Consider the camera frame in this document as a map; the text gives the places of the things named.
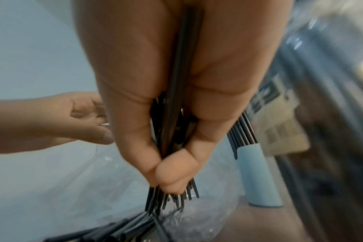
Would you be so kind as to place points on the person's right hand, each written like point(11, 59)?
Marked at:
point(124, 59)

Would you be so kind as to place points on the person's left hand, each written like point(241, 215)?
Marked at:
point(41, 123)

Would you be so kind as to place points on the bundle of black tubes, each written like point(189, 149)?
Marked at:
point(174, 78)

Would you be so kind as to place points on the clear plastic bag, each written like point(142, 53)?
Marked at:
point(79, 189)

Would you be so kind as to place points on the loose pile of black tubes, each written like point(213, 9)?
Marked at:
point(124, 230)

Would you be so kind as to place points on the beige printed paper card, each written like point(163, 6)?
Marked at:
point(281, 123)

